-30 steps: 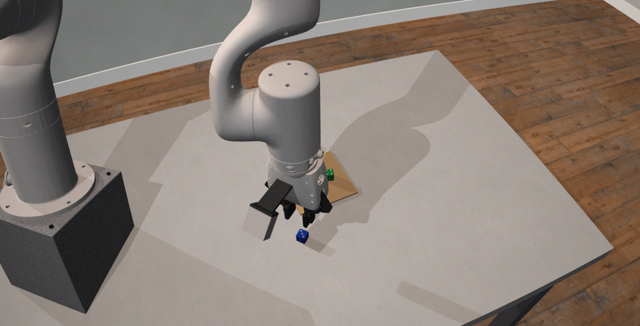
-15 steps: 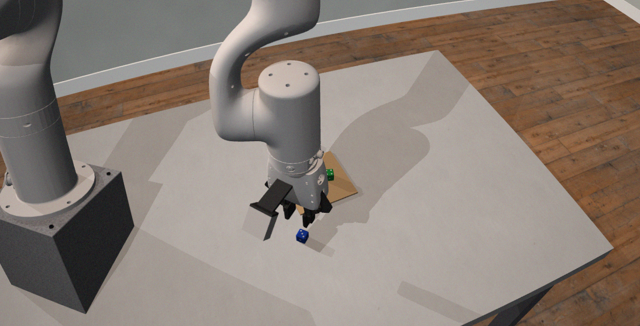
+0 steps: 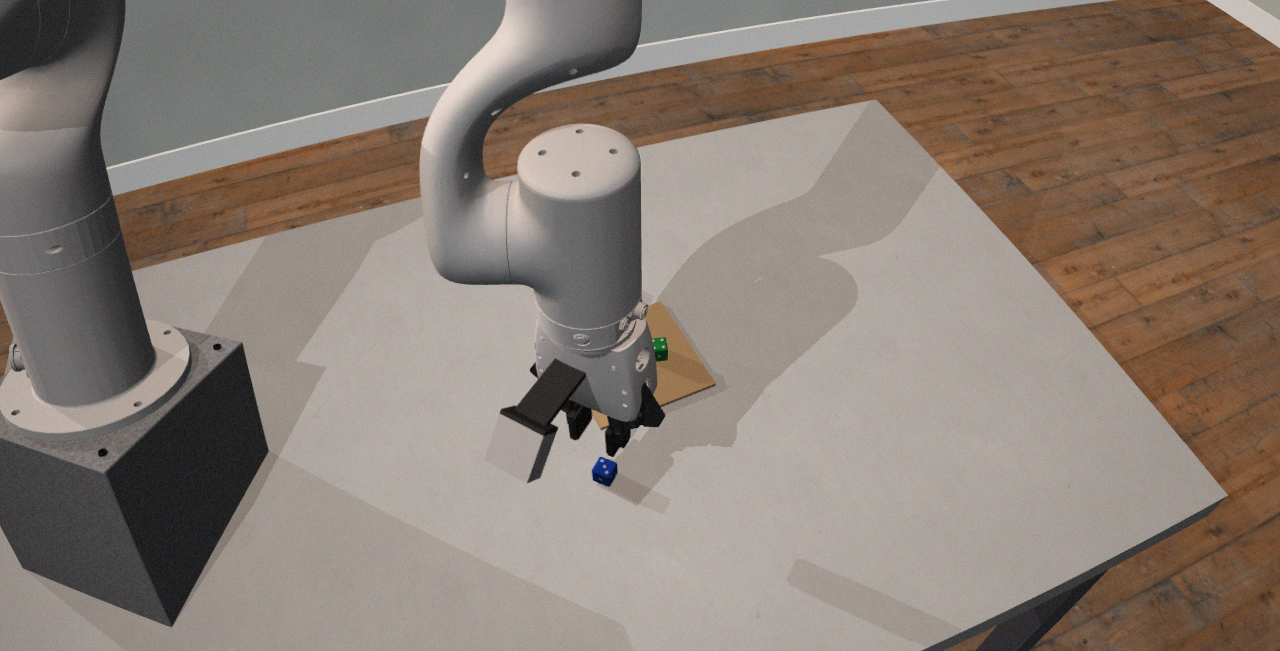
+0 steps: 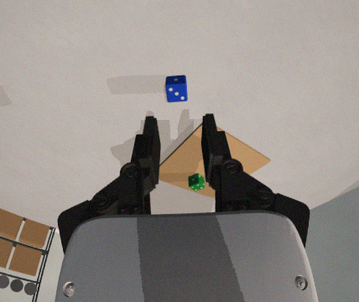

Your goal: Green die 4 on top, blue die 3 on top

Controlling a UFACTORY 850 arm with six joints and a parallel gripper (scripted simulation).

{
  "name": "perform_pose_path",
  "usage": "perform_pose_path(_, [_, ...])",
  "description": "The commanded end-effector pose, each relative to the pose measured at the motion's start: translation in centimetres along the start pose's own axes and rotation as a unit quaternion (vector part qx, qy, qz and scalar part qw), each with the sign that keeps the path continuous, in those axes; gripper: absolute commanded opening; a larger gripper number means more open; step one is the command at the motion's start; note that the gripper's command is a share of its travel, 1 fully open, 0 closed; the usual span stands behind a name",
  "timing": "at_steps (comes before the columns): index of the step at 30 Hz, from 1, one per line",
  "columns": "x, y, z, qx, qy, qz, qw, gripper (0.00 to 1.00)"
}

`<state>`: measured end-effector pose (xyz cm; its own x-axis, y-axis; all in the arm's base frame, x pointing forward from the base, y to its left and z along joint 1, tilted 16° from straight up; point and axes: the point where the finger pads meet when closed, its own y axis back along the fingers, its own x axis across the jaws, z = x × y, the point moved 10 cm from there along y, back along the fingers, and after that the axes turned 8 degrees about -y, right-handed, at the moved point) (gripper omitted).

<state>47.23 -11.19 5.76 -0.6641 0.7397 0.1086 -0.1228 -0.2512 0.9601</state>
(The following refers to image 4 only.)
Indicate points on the tan square mat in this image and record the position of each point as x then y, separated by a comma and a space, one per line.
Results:
187, 160

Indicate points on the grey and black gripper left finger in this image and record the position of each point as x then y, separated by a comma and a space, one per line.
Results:
128, 194

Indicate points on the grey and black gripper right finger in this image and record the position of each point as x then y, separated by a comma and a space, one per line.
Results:
238, 191

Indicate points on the green die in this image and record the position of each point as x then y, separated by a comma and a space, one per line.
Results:
196, 182

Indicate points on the blue die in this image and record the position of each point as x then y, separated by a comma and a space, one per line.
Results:
176, 88

